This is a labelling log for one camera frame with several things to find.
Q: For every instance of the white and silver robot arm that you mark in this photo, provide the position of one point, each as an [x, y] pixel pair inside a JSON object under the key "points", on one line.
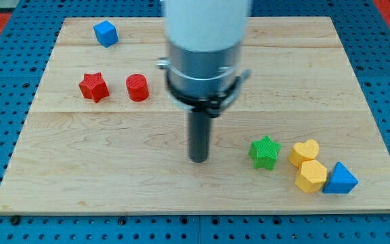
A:
{"points": [[203, 54]]}

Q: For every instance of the wooden board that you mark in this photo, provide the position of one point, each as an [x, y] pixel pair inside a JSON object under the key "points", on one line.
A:
{"points": [[118, 157]]}

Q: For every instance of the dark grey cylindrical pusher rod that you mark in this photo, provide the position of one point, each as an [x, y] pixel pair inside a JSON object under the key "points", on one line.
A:
{"points": [[199, 136]]}

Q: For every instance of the black clamp ring mount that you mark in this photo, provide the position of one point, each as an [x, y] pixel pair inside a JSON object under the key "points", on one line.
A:
{"points": [[211, 95]]}

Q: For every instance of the yellow hexagon block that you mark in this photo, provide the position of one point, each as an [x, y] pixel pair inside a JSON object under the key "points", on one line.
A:
{"points": [[311, 176]]}

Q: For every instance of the red star block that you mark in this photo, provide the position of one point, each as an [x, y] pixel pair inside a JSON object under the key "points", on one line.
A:
{"points": [[93, 86]]}

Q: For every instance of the yellow heart block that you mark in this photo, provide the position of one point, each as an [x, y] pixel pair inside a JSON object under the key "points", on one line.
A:
{"points": [[304, 151]]}

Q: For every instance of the red cylinder block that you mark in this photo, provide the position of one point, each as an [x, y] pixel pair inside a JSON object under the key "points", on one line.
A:
{"points": [[137, 87]]}

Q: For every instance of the green star block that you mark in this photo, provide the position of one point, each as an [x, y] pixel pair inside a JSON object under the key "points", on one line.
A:
{"points": [[264, 153]]}

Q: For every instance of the blue triangle block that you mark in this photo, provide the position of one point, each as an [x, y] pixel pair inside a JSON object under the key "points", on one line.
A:
{"points": [[340, 180]]}

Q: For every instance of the blue cube block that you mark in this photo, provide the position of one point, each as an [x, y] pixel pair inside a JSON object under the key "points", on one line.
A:
{"points": [[106, 33]]}

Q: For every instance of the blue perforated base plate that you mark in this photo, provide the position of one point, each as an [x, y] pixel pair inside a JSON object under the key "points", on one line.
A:
{"points": [[25, 47]]}

